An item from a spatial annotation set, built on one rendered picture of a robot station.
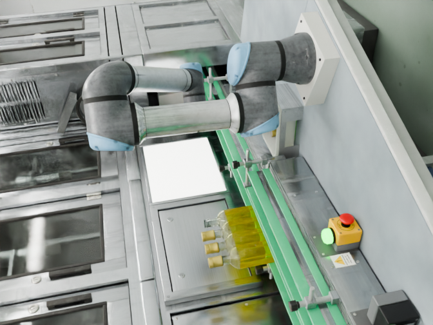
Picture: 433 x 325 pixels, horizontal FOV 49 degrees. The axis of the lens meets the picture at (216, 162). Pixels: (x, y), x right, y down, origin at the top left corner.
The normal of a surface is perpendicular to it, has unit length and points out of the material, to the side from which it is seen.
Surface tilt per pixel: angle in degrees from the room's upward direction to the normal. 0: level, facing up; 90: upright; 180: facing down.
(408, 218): 0
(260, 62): 94
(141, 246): 90
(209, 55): 90
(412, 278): 0
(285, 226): 90
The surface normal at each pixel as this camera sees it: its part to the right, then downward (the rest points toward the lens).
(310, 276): -0.03, -0.79
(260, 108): 0.22, 0.04
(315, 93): 0.22, 0.82
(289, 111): 0.22, 0.60
